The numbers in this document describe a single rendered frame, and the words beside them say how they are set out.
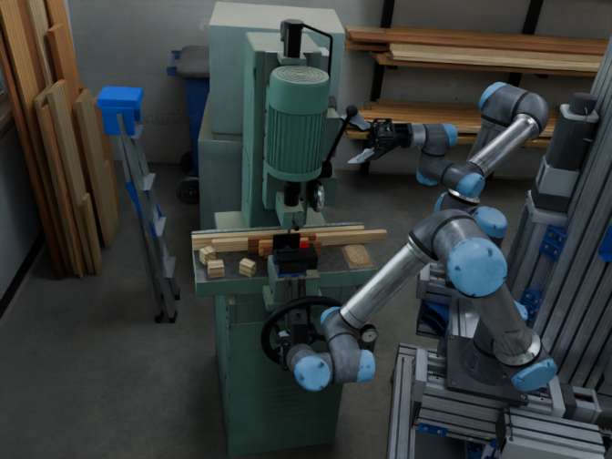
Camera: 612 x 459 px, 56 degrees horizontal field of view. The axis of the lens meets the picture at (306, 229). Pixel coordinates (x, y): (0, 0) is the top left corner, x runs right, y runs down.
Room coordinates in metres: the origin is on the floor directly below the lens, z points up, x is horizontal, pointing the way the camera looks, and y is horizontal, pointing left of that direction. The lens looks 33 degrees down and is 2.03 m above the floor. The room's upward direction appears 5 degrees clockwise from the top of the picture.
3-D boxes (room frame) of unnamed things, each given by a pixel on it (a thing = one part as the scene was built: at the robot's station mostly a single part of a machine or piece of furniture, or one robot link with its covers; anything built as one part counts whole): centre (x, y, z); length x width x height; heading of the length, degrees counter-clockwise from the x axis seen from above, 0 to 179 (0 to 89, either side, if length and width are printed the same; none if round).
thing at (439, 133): (1.65, -0.37, 1.34); 0.11 x 0.08 x 0.09; 106
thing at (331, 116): (1.87, -0.03, 1.23); 0.09 x 0.08 x 0.15; 15
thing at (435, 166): (1.63, -0.38, 1.24); 0.11 x 0.08 x 0.11; 43
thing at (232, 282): (1.51, 0.05, 0.87); 0.61 x 0.30 x 0.06; 105
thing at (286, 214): (1.64, 0.06, 1.03); 0.14 x 0.07 x 0.09; 15
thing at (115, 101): (2.25, 0.76, 0.58); 0.27 x 0.25 x 1.16; 97
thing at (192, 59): (3.55, 0.63, 0.48); 0.64 x 0.54 x 0.97; 99
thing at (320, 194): (1.78, -0.03, 1.02); 0.12 x 0.03 x 0.12; 15
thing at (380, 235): (1.64, 0.01, 0.92); 0.61 x 0.02 x 0.04; 105
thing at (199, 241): (1.64, 0.08, 0.93); 0.60 x 0.02 x 0.05; 105
